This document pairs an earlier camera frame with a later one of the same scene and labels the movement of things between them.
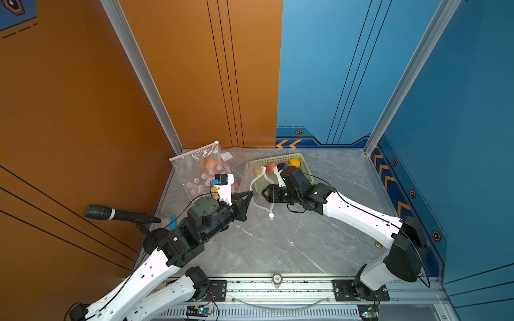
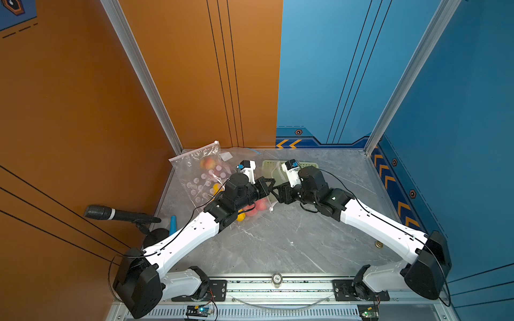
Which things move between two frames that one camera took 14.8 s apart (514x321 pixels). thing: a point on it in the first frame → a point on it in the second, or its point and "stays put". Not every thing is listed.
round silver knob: [276, 279] stays put
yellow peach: [208, 164] stays put
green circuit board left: [198, 311] stays put
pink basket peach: [270, 167] → [251, 212]
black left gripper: [240, 208] → [261, 187]
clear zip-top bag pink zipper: [197, 169] stays put
